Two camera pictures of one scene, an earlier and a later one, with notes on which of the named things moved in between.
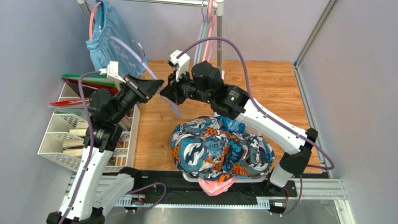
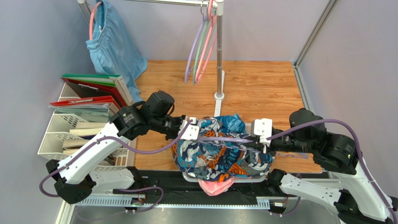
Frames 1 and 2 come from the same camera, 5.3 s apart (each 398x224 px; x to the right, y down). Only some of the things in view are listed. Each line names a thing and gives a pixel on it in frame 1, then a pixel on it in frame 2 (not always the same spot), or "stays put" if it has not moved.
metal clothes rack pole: [220, 6] stays put
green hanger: [205, 25] stays put
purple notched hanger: [138, 60] -> [235, 140]
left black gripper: [144, 89] -> [179, 120]
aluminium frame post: [330, 6] stays put
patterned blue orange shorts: [202, 147] stays put
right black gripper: [174, 92] -> [259, 146]
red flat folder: [69, 102] stays put
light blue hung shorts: [104, 50] stays put
